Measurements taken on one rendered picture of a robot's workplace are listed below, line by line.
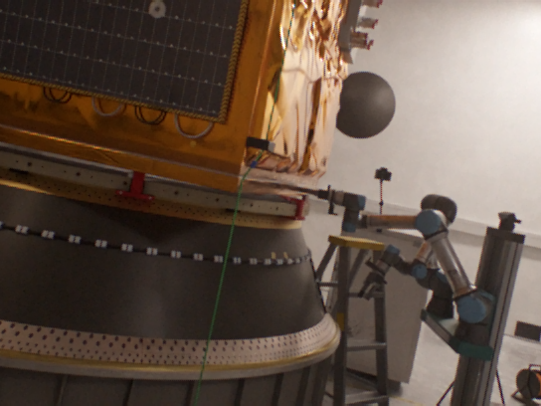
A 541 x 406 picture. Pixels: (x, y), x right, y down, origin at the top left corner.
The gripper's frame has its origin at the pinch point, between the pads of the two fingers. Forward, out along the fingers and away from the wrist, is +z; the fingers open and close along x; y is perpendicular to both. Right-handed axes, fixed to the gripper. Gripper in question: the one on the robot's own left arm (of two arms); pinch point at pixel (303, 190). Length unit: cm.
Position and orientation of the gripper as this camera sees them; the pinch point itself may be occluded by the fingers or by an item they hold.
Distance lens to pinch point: 303.1
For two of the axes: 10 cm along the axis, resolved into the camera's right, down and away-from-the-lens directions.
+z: -9.6, -2.1, 1.6
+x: -1.7, 0.1, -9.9
